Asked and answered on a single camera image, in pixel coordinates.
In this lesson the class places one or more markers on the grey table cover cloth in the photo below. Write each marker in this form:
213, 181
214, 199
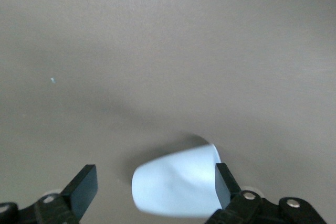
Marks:
157, 51

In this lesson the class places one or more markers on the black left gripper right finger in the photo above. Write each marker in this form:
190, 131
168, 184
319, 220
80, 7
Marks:
225, 187

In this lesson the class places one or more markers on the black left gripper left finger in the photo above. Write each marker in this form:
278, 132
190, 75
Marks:
84, 187

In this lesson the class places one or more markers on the light blue cup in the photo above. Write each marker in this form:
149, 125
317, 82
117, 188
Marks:
170, 182

